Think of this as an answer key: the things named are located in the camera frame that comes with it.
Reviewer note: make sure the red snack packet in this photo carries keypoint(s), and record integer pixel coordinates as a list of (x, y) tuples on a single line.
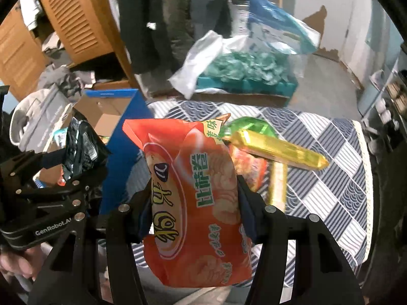
[(251, 168)]

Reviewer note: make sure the grey-blue hanging jacket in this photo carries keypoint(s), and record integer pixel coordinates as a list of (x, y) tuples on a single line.
[(210, 0)]

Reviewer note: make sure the grey tote bag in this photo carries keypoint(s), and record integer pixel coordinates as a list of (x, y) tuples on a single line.
[(41, 114)]

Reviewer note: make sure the teal snack packet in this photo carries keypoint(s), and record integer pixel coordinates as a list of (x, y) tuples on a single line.
[(58, 136)]

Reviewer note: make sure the navy white patterned tablecloth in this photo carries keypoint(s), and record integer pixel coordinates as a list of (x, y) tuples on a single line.
[(318, 197)]

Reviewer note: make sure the white paint bucket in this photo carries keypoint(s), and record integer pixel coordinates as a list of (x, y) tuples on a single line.
[(238, 19)]

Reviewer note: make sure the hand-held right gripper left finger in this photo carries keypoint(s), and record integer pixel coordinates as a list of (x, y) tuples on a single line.
[(144, 219)]

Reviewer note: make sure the gold snack packet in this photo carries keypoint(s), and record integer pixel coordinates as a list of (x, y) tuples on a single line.
[(279, 152)]

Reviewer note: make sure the white hanging shirt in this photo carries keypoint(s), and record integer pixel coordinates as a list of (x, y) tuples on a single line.
[(30, 6)]

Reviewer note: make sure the white door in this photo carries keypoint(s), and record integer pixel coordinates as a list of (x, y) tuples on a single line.
[(359, 31)]

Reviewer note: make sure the green snack packet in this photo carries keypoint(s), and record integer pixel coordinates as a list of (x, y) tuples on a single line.
[(251, 125)]

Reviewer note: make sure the olive green hanging jacket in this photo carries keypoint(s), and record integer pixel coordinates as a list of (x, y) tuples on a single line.
[(179, 16)]

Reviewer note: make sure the pile of teal packets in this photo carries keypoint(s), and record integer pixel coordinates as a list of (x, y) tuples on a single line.
[(248, 70)]

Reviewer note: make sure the orange chip bag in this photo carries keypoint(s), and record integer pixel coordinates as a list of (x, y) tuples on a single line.
[(190, 197)]

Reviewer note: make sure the black hanging coat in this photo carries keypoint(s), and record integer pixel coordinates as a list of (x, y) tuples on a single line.
[(146, 22)]

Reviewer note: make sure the small yellow snack packet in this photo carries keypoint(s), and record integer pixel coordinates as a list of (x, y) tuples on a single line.
[(276, 184)]

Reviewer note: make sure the person's left hand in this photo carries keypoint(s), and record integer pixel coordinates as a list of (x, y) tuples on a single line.
[(16, 263)]

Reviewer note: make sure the shoe rack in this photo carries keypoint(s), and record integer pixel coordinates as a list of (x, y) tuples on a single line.
[(391, 101)]

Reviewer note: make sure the white plastic bag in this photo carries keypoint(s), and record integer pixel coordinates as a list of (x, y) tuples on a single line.
[(197, 63)]

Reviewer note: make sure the black snack packet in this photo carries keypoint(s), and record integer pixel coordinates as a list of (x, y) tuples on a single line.
[(84, 146)]

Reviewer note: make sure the blue plastic bag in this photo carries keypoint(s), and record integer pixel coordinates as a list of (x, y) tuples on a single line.
[(279, 25)]

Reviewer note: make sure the pile of grey clothes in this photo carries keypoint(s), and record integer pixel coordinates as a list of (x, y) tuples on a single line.
[(63, 79)]

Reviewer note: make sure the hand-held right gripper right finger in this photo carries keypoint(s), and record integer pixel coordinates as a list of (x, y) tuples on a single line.
[(252, 216)]

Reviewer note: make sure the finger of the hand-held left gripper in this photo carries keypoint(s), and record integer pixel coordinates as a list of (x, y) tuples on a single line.
[(76, 192), (52, 159)]

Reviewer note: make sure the brown cardboard box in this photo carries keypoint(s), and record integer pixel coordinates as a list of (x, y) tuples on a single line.
[(241, 97)]

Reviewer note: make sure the blue cardboard box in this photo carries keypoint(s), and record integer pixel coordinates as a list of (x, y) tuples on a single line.
[(124, 165)]

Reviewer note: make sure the wooden louvered wardrobe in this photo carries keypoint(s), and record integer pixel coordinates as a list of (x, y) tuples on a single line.
[(76, 16)]

